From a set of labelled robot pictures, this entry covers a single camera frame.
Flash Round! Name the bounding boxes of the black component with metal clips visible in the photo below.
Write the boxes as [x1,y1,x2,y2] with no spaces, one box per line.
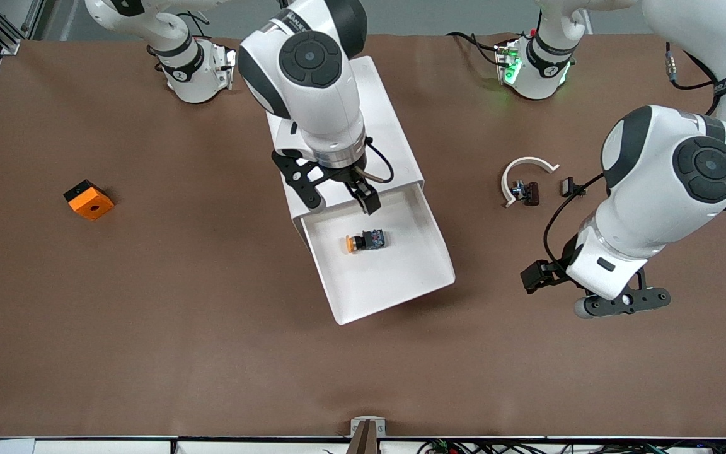
[511,181,540,207]

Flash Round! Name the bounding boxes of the white drawer cabinet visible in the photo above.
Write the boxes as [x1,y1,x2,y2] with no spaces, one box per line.
[265,55,427,219]

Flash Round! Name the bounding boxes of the aluminium frame strut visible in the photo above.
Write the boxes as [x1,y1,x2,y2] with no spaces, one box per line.
[0,0,47,56]

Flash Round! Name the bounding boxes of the white tray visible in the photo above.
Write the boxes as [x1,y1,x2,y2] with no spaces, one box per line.
[292,185,456,327]

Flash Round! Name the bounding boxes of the orange push button switch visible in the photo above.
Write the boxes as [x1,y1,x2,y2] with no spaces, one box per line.
[345,230,386,255]

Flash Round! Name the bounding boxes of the brown table mat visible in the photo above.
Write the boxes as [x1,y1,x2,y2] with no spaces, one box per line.
[0,33,726,440]

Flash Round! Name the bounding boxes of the orange and black switch box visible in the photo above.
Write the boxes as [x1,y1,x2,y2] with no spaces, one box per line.
[63,180,115,221]

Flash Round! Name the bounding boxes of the aluminium camera post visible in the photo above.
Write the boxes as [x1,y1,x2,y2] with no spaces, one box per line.
[346,416,387,454]

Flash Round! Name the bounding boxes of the black arm base cable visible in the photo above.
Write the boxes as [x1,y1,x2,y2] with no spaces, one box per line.
[446,30,509,67]

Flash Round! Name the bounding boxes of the white curved plastic ring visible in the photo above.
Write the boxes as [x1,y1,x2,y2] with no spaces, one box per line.
[501,156,560,209]

